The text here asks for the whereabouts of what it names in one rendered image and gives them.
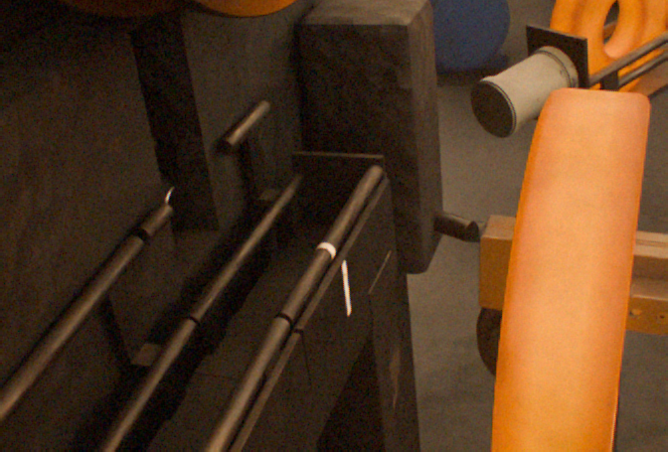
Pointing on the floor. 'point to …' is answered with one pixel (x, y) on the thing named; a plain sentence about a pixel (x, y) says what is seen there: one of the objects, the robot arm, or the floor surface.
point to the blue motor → (462, 13)
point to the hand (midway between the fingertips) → (584, 272)
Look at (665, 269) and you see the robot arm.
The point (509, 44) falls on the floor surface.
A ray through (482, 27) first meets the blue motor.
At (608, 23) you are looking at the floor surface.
